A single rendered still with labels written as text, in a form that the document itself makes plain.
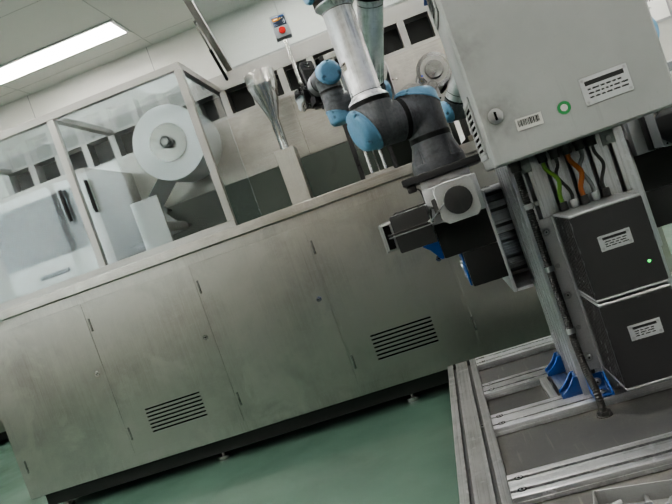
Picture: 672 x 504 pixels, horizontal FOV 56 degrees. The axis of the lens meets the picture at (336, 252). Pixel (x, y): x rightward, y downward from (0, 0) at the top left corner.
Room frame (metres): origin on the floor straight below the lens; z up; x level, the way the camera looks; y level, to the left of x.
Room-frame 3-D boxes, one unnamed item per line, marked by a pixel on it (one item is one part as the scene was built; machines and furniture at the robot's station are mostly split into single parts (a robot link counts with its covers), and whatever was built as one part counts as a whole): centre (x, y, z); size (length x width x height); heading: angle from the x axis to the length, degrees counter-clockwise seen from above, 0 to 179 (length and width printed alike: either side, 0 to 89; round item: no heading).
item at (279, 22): (2.75, -0.10, 1.66); 0.07 x 0.07 x 0.10; 0
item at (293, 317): (2.82, 0.29, 0.43); 2.52 x 0.64 x 0.86; 83
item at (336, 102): (1.99, -0.17, 1.12); 0.11 x 0.08 x 0.11; 106
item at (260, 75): (2.85, 0.06, 1.50); 0.14 x 0.14 x 0.06
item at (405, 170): (2.81, 0.29, 0.88); 2.52 x 0.66 x 0.04; 83
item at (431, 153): (1.76, -0.35, 0.87); 0.15 x 0.15 x 0.10
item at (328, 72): (1.98, -0.15, 1.21); 0.11 x 0.08 x 0.09; 16
